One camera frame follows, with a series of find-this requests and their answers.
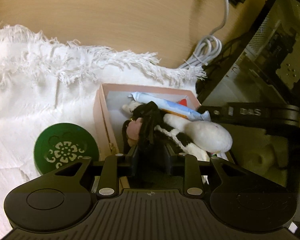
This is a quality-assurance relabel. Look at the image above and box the white bunny plush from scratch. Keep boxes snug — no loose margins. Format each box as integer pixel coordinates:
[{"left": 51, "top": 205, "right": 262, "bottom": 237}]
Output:
[{"left": 121, "top": 100, "right": 233, "bottom": 160}]

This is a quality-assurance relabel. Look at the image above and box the black dark plush toy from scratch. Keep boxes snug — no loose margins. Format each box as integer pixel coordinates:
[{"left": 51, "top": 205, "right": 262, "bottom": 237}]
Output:
[{"left": 122, "top": 101, "right": 163, "bottom": 159}]

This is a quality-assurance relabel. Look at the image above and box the pink cardboard box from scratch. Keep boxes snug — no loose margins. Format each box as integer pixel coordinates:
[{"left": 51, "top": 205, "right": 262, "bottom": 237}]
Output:
[{"left": 92, "top": 82, "right": 236, "bottom": 165}]

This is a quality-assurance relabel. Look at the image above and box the black computer case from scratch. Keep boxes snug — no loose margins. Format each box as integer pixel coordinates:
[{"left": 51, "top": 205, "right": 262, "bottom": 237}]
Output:
[{"left": 197, "top": 0, "right": 300, "bottom": 107}]

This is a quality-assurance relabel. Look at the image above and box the white fringed blanket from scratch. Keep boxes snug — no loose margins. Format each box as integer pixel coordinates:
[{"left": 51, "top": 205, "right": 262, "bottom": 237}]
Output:
[{"left": 0, "top": 23, "right": 207, "bottom": 181}]

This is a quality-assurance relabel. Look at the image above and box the white power cable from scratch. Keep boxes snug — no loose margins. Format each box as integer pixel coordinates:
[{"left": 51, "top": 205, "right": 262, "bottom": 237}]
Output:
[{"left": 178, "top": 0, "right": 231, "bottom": 69}]

